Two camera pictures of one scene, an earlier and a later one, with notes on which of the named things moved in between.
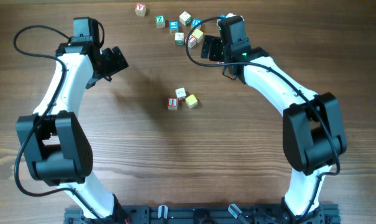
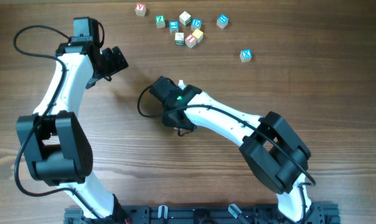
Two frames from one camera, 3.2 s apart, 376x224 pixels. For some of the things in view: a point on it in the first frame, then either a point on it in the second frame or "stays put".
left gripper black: [117, 61] stays put
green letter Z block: [160, 21] stays put
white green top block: [185, 18] stays put
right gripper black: [215, 43] to [168, 120]
